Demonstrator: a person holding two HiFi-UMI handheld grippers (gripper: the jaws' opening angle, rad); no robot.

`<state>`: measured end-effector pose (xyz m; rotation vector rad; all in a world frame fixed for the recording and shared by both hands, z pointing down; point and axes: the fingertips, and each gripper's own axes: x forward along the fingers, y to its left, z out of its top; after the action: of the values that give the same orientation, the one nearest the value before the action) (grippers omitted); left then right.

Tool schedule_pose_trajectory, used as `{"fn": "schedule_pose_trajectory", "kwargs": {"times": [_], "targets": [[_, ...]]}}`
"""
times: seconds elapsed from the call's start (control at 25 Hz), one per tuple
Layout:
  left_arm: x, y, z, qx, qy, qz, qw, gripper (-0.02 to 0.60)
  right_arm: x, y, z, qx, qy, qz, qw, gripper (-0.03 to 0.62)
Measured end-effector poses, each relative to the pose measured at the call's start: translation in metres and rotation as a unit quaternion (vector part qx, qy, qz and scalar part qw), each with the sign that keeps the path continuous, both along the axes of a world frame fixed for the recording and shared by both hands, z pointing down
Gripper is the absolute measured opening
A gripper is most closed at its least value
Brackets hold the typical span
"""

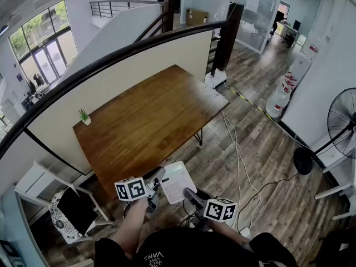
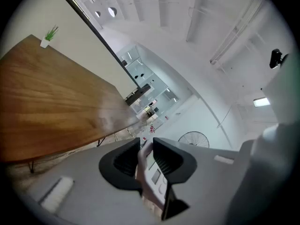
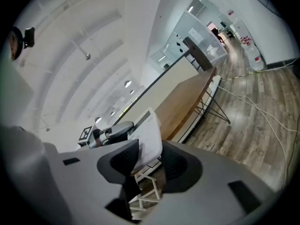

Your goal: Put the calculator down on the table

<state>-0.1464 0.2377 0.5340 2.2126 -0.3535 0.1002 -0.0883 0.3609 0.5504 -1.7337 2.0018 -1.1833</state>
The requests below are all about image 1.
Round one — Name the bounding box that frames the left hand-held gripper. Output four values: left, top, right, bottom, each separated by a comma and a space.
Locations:
114, 166, 167, 214

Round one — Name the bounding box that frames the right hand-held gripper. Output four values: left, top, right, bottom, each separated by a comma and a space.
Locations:
183, 187, 238, 229

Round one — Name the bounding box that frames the white calculator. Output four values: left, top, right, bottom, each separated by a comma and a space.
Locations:
159, 160, 198, 205

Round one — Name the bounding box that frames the person's right forearm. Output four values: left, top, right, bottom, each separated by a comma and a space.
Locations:
207, 218, 251, 247

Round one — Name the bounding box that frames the person's left forearm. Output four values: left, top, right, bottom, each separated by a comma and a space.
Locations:
109, 196, 150, 260

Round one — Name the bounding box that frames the person's black shirt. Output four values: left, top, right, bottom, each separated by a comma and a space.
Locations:
93, 226, 300, 267

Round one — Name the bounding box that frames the wooden table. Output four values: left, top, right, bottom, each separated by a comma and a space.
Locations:
72, 64, 230, 201

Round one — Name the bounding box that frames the small potted green plant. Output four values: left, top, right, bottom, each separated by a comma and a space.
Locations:
78, 107, 92, 126

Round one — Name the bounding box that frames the beige partition panel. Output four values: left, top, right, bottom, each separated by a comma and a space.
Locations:
24, 28, 214, 176

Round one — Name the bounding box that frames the patterned chair cushion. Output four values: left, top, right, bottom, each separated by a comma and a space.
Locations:
49, 190, 84, 245

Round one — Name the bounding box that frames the white chair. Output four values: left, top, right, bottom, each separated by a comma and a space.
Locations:
13, 160, 114, 239

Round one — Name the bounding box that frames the black curved handrail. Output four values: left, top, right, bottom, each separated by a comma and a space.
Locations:
0, 19, 233, 160

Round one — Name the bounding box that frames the black standing fan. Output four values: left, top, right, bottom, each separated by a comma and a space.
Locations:
293, 87, 356, 175

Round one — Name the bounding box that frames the glass entrance door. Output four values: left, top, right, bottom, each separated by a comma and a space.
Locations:
32, 37, 68, 85

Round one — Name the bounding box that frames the cardboard box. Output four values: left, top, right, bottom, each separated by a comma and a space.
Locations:
185, 8, 209, 27

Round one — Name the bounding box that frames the black metal stair railing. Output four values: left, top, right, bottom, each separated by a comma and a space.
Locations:
89, 0, 165, 19

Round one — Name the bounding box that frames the white cable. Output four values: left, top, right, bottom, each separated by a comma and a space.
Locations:
221, 110, 263, 233

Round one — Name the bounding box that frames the black cable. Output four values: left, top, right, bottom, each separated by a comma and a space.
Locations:
236, 171, 301, 219

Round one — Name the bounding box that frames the yellow black floor cable cover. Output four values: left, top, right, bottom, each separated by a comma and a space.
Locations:
229, 87, 275, 122

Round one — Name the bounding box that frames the dark wooden post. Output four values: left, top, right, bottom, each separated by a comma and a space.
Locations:
214, 3, 245, 72

